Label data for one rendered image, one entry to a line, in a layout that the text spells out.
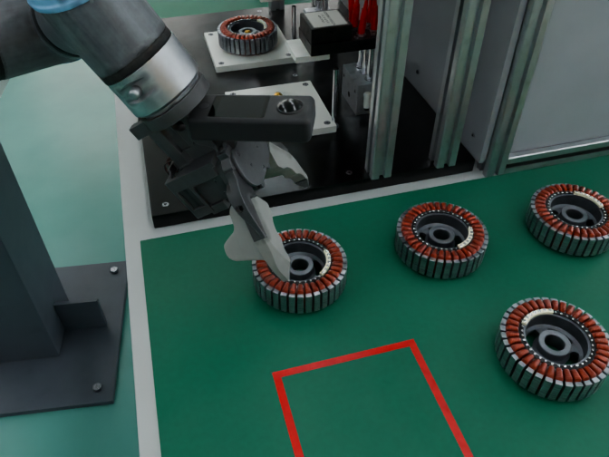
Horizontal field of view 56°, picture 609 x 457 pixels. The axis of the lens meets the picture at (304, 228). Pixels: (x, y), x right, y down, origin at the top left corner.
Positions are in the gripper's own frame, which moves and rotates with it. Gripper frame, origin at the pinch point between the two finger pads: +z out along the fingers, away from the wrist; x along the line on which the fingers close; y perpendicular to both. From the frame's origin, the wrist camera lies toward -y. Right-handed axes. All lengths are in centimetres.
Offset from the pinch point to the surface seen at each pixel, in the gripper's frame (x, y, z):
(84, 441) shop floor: -8, 90, 42
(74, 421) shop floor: -12, 94, 40
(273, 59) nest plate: -50, 15, -1
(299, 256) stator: -1.5, 4.1, 4.8
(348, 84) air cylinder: -39.0, 1.0, 5.0
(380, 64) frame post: -19.8, -10.7, -4.5
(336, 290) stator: 2.9, 0.1, 7.7
